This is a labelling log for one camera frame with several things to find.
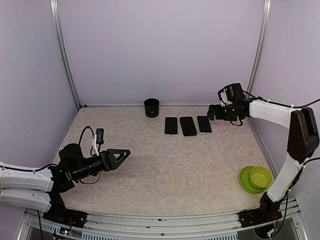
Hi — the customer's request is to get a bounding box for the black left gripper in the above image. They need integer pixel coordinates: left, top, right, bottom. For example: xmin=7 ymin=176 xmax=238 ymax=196
xmin=72 ymin=148 xmax=131 ymax=181

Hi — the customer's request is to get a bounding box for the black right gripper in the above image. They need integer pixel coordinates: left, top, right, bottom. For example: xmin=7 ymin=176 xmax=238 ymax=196
xmin=207 ymin=103 xmax=241 ymax=121

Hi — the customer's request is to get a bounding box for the light blue phone case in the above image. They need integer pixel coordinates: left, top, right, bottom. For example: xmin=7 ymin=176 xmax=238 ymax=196
xmin=196 ymin=115 xmax=214 ymax=136

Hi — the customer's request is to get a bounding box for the clear phone case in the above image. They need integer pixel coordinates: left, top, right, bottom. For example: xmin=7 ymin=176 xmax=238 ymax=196
xmin=163 ymin=116 xmax=179 ymax=137

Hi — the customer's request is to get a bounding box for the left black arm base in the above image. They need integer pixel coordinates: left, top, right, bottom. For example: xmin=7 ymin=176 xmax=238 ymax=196
xmin=43 ymin=192 xmax=88 ymax=229

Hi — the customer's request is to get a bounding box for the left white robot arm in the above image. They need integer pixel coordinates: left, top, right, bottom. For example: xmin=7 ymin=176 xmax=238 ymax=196
xmin=0 ymin=143 xmax=131 ymax=194

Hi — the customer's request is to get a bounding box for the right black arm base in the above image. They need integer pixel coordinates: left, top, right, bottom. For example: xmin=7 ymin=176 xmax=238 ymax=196
xmin=238 ymin=193 xmax=285 ymax=228

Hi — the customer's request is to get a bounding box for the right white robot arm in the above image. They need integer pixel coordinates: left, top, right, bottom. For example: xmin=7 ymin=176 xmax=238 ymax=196
xmin=207 ymin=83 xmax=320 ymax=203

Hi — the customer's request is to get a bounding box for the dark green cup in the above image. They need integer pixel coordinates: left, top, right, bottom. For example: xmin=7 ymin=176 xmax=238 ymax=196
xmin=144 ymin=98 xmax=160 ymax=118

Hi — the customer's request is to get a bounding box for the green bowl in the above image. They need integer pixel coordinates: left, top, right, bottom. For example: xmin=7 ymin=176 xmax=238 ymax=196
xmin=249 ymin=166 xmax=273 ymax=190

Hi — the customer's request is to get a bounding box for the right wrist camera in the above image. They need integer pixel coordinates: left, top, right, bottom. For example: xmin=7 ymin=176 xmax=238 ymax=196
xmin=217 ymin=88 xmax=229 ymax=106

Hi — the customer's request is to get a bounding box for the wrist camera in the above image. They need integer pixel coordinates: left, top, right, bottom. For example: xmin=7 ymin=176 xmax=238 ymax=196
xmin=95 ymin=128 xmax=104 ymax=145
xmin=217 ymin=88 xmax=229 ymax=106

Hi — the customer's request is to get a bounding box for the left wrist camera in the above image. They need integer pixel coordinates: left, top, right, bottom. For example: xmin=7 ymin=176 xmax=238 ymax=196
xmin=95 ymin=128 xmax=104 ymax=145

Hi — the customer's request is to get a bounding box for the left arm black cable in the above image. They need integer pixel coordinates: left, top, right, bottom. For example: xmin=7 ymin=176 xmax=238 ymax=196
xmin=78 ymin=126 xmax=97 ymax=156

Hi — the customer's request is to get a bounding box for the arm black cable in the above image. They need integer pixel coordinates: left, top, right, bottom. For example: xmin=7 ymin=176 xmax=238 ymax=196
xmin=78 ymin=126 xmax=97 ymax=156
xmin=242 ymin=89 xmax=320 ymax=110

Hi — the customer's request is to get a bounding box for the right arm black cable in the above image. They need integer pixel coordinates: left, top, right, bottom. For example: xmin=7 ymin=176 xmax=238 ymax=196
xmin=242 ymin=89 xmax=320 ymax=110

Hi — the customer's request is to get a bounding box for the front aluminium rail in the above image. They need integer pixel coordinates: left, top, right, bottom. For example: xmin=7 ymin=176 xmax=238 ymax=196
xmin=14 ymin=197 xmax=308 ymax=240

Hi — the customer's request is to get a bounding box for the right aluminium frame post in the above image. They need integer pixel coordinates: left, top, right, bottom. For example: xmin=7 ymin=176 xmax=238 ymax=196
xmin=245 ymin=0 xmax=272 ymax=96

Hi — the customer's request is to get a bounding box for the aluminium frame post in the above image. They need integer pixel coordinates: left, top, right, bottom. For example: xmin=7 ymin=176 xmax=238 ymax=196
xmin=245 ymin=0 xmax=272 ymax=96
xmin=50 ymin=0 xmax=82 ymax=111

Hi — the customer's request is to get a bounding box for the left aluminium frame post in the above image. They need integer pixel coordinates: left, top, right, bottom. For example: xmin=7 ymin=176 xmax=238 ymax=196
xmin=50 ymin=0 xmax=82 ymax=111

